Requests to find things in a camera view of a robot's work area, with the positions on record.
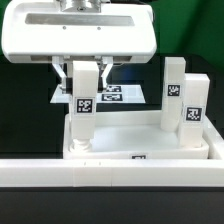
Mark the white L-shaped fence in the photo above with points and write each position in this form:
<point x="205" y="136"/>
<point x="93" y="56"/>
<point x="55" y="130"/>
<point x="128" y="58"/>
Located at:
<point x="115" y="173"/>

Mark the white desk top tray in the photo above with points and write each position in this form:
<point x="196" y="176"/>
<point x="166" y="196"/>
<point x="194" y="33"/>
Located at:
<point x="132" y="135"/>

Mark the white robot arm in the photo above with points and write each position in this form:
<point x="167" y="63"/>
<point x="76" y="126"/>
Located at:
<point x="80" y="5"/>

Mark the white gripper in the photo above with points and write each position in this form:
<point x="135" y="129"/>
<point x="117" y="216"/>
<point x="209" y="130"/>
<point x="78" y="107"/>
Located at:
<point x="45" y="31"/>

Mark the fiducial marker sheet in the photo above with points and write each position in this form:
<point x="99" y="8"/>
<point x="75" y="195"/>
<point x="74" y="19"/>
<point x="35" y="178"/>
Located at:
<point x="129" y="94"/>

